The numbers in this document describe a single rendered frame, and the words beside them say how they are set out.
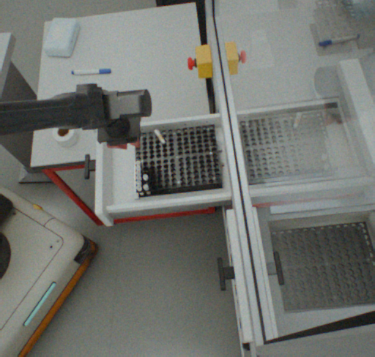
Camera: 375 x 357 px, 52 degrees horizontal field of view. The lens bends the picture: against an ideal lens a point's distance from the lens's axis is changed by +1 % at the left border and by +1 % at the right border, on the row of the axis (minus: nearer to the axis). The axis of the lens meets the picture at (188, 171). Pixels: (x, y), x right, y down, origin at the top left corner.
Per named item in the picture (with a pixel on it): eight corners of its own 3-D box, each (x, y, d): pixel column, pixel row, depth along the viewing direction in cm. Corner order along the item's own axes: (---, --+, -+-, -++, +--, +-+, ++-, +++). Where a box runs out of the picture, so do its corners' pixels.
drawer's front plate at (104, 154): (107, 227, 104) (94, 213, 94) (108, 134, 117) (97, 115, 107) (113, 226, 104) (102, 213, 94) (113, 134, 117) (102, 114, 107)
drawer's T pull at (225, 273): (220, 291, 87) (220, 290, 86) (217, 258, 90) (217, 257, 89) (236, 290, 87) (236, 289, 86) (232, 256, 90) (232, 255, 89)
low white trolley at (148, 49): (100, 233, 189) (29, 166, 121) (102, 126, 216) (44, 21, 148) (217, 220, 187) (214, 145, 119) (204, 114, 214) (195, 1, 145)
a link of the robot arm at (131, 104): (71, 85, 72) (78, 130, 74) (130, 78, 70) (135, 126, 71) (98, 85, 84) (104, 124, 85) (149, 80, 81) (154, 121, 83)
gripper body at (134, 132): (141, 139, 88) (130, 122, 81) (99, 145, 90) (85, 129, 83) (141, 115, 91) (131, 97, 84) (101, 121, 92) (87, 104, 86)
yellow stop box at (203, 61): (196, 80, 120) (195, 64, 114) (194, 61, 123) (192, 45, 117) (212, 77, 120) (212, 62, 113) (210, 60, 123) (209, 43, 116)
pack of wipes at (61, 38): (71, 57, 139) (67, 48, 135) (46, 56, 140) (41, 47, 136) (81, 26, 145) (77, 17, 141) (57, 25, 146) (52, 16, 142)
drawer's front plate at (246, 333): (242, 343, 89) (244, 342, 79) (225, 222, 102) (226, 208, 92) (250, 342, 89) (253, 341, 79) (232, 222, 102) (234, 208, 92)
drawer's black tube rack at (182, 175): (140, 200, 105) (135, 192, 99) (138, 145, 112) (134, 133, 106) (222, 192, 104) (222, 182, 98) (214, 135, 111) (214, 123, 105)
